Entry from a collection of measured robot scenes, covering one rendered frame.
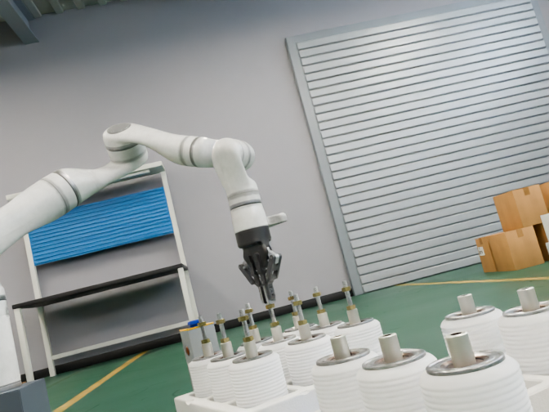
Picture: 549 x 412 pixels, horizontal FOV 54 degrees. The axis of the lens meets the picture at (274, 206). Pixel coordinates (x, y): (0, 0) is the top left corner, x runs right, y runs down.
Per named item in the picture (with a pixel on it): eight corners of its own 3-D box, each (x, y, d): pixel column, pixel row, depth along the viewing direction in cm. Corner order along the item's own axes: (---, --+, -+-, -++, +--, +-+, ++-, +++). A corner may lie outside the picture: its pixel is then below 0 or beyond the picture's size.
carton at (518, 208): (551, 220, 424) (538, 183, 428) (523, 227, 420) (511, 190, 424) (528, 225, 453) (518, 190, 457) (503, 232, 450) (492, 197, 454)
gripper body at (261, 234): (225, 233, 119) (236, 275, 118) (248, 224, 112) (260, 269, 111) (252, 229, 124) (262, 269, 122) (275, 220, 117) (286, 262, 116)
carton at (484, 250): (515, 264, 476) (505, 230, 480) (529, 262, 453) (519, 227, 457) (484, 272, 473) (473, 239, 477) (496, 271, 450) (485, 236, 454)
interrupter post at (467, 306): (470, 317, 83) (463, 296, 83) (459, 318, 85) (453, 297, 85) (481, 313, 84) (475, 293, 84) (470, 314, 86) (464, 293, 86)
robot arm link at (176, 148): (203, 123, 125) (212, 155, 130) (116, 117, 137) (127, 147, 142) (181, 142, 118) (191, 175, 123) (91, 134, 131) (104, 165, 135)
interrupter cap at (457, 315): (470, 321, 79) (468, 316, 79) (435, 323, 86) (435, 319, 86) (506, 308, 83) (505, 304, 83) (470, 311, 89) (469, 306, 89)
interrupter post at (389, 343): (392, 366, 62) (384, 338, 62) (380, 365, 64) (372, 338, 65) (408, 360, 63) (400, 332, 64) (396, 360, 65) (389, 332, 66)
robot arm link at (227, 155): (247, 202, 112) (267, 202, 120) (229, 132, 114) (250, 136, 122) (219, 211, 115) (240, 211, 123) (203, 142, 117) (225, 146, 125)
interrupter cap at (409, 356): (387, 374, 59) (386, 368, 59) (350, 371, 65) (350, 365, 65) (440, 354, 62) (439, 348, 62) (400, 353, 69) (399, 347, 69)
